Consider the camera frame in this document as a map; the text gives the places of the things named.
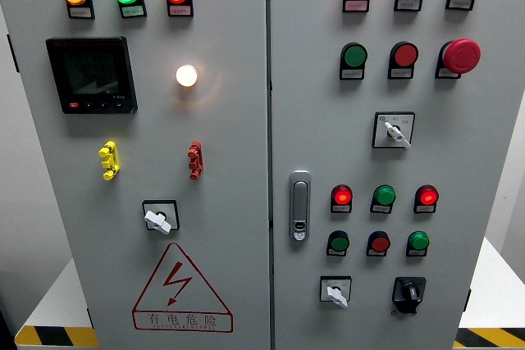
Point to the small label plate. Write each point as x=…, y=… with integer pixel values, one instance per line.
x=80, y=12
x=180, y=10
x=380, y=209
x=424, y=209
x=356, y=5
x=416, y=253
x=335, y=253
x=407, y=4
x=445, y=74
x=133, y=11
x=352, y=74
x=341, y=209
x=460, y=3
x=375, y=253
x=400, y=73

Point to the large red stop button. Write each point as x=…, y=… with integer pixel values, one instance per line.
x=461, y=55

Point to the black display meter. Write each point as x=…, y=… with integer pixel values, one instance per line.
x=92, y=75

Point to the silver door lock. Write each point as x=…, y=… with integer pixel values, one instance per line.
x=300, y=202

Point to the small green push button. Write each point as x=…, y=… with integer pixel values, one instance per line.
x=339, y=242

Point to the black door hinge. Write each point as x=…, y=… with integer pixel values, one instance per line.
x=90, y=318
x=13, y=53
x=467, y=300

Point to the grey cabinet door with lock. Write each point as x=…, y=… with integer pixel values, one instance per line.
x=451, y=141

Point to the large green push button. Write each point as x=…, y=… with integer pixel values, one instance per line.
x=354, y=55

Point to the large red push button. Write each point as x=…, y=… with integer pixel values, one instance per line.
x=405, y=55

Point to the black yellow striped tape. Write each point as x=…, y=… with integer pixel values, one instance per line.
x=492, y=337
x=57, y=337

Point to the red warning triangle sign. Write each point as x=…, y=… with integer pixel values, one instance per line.
x=182, y=319

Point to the grey cabinet door with display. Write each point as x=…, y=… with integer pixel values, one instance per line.
x=229, y=141

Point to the small red push button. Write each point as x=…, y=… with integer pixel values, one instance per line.
x=379, y=243

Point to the white lamp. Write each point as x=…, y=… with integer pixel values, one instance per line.
x=186, y=75

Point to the small red lamp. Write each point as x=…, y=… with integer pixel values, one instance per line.
x=341, y=195
x=427, y=196

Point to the small green lamp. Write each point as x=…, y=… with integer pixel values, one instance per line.
x=384, y=195
x=418, y=240

